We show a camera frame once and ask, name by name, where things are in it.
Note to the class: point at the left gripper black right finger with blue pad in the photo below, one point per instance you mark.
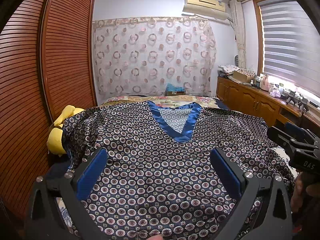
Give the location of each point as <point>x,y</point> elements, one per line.
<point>272,220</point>

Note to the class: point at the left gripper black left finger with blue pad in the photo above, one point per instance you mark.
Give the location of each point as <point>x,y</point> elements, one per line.
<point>44,219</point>

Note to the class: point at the navy patterned satin pajama top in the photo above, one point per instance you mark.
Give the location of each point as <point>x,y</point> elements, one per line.
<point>158,179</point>

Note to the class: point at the yellow Pikachu plush toy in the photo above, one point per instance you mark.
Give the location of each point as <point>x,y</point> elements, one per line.
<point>54,141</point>

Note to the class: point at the wooden sideboard cabinet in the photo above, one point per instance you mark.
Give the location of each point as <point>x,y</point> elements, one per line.
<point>275,112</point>

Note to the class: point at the pink kettle on sideboard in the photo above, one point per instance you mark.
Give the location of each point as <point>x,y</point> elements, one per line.
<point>264,84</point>

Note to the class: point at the cardboard box on sideboard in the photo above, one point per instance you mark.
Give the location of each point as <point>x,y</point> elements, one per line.
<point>243,75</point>

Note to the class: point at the white zebra window blind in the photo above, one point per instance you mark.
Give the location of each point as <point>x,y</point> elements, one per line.
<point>290,44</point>

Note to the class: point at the floral beige bed cover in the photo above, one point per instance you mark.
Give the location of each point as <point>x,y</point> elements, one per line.
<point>169,101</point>

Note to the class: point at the brown louvered wardrobe door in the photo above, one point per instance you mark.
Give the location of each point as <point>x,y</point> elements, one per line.
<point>46,64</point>

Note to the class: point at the teal item on cardboard box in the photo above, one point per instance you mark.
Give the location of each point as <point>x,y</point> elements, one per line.
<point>172,90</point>

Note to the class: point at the pink circle patterned curtain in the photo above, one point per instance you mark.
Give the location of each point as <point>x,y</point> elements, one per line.
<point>147,55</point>

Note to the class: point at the beige tied window curtain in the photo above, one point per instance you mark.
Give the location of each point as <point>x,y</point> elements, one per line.
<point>240,34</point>

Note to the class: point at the white wall air conditioner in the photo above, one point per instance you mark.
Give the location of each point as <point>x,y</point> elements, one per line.
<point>210,8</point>

